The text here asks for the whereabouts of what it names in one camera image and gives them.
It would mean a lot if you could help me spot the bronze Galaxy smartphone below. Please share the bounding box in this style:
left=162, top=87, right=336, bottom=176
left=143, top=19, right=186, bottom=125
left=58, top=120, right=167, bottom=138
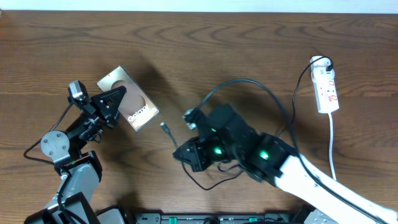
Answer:
left=97, top=66, right=160, bottom=131

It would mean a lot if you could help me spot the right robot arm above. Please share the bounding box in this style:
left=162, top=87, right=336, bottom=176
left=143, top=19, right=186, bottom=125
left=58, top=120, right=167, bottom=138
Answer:
left=173, top=105, right=397, bottom=223

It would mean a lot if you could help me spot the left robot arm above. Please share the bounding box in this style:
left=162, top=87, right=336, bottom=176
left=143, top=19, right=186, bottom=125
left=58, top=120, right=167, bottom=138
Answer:
left=25, top=80, right=133, bottom=223

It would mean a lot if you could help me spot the white power strip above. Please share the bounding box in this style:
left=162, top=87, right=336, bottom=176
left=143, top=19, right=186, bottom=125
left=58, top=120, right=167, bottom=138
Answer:
left=310, top=55, right=340, bottom=114

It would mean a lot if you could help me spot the black left camera cable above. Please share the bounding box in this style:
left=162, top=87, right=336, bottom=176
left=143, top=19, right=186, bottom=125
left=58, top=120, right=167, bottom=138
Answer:
left=23, top=104, right=74, bottom=166

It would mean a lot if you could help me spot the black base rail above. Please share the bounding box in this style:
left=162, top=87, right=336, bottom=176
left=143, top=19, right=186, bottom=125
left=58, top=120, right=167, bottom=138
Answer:
left=133, top=213, right=307, bottom=224

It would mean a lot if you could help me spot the white power strip cord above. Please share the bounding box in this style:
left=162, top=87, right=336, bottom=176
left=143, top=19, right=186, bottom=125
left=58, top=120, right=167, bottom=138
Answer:
left=328, top=112, right=337, bottom=181

